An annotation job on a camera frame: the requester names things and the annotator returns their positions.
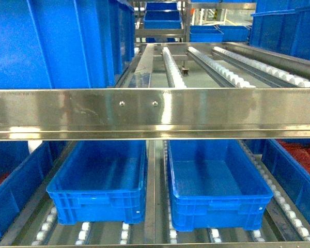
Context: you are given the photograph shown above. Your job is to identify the empty blue bin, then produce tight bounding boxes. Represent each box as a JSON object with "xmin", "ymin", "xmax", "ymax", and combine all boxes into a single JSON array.
[
  {"xmin": 167, "ymin": 139, "xmax": 273, "ymax": 231},
  {"xmin": 46, "ymin": 140, "xmax": 147, "ymax": 225}
]

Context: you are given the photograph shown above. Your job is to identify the tall blue bin upper right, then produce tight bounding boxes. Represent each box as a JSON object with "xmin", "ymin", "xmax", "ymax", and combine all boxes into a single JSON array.
[{"xmin": 250, "ymin": 1, "xmax": 310, "ymax": 60}]

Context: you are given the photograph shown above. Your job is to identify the red parts in bin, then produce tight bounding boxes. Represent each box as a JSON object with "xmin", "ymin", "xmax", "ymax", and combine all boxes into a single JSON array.
[{"xmin": 276, "ymin": 139, "xmax": 310, "ymax": 174}]

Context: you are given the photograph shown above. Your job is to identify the blue bin far left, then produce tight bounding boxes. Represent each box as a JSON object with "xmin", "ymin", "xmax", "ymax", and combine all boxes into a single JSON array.
[{"xmin": 0, "ymin": 141, "xmax": 67, "ymax": 239}]

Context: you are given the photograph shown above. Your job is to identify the empty blue bin right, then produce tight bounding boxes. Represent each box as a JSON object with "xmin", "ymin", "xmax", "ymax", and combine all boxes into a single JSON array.
[{"xmin": 167, "ymin": 139, "xmax": 273, "ymax": 231}]

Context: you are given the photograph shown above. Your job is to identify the tall blue bin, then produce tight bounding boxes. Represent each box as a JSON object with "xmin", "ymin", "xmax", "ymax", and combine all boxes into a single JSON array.
[
  {"xmin": 250, "ymin": 1, "xmax": 310, "ymax": 60},
  {"xmin": 0, "ymin": 1, "xmax": 134, "ymax": 89}
]

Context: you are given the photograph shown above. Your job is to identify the stainless steel flow rack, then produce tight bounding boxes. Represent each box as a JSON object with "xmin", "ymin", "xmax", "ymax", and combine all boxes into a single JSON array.
[{"xmin": 0, "ymin": 0, "xmax": 310, "ymax": 248}]

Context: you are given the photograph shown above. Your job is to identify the blue bin far right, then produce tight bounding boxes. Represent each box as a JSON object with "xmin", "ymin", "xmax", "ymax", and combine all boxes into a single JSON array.
[{"xmin": 261, "ymin": 139, "xmax": 310, "ymax": 224}]

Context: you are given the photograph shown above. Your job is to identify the empty blue bin left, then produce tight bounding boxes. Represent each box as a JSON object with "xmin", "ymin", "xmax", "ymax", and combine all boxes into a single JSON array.
[{"xmin": 46, "ymin": 140, "xmax": 147, "ymax": 225}]

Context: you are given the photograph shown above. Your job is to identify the tall blue bin upper left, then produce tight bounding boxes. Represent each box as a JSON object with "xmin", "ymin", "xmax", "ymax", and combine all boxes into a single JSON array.
[{"xmin": 0, "ymin": 1, "xmax": 134, "ymax": 89}]

